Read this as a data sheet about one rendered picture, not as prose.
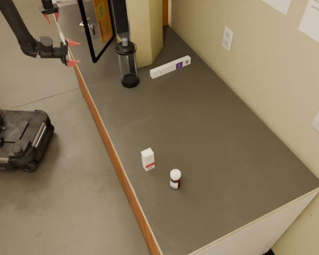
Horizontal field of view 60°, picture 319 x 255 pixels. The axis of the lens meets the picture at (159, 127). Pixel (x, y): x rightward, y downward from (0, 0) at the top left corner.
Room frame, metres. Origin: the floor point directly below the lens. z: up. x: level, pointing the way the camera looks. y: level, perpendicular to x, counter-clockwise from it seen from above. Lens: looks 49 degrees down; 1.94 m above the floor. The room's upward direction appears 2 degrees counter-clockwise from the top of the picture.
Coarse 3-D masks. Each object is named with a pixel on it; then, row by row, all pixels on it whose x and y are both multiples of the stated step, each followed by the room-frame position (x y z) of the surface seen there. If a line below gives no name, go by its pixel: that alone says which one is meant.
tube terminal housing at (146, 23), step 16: (128, 0) 1.33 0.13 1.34; (144, 0) 1.36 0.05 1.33; (160, 0) 1.52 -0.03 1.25; (128, 16) 1.34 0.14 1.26; (144, 16) 1.36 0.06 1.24; (160, 16) 1.52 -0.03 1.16; (144, 32) 1.36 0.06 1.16; (160, 32) 1.51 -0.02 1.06; (144, 48) 1.36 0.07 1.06; (160, 48) 1.51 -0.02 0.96; (144, 64) 1.35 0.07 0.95
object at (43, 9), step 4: (44, 0) 1.59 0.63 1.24; (48, 0) 1.60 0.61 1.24; (44, 4) 1.59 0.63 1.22; (48, 4) 1.59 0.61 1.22; (52, 4) 1.61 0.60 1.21; (56, 4) 1.65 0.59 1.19; (40, 8) 1.60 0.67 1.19; (44, 8) 1.60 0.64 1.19; (48, 8) 1.59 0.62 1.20; (52, 8) 1.60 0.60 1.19; (56, 8) 1.60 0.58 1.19; (44, 12) 1.58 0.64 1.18
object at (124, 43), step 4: (124, 40) 1.20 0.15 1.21; (120, 44) 1.21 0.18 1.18; (124, 44) 1.20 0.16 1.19; (128, 44) 1.21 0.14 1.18; (132, 44) 1.21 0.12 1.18; (116, 48) 1.20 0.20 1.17; (120, 48) 1.18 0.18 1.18; (124, 48) 1.18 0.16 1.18; (128, 48) 1.18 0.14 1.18; (132, 48) 1.19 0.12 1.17; (124, 52) 1.16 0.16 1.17
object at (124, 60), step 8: (136, 48) 1.20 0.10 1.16; (120, 56) 1.17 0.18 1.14; (128, 56) 1.17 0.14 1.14; (120, 64) 1.18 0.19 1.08; (128, 64) 1.16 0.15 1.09; (136, 64) 1.20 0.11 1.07; (128, 72) 1.16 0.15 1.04; (136, 72) 1.19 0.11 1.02; (128, 80) 1.16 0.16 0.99; (136, 80) 1.18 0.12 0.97
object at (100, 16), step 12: (84, 0) 1.36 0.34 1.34; (96, 0) 1.47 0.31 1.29; (96, 12) 1.45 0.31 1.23; (108, 12) 1.57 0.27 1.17; (84, 24) 1.32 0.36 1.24; (96, 24) 1.42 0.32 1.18; (108, 24) 1.55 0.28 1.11; (96, 36) 1.40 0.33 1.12; (108, 36) 1.53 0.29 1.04; (96, 48) 1.37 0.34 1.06
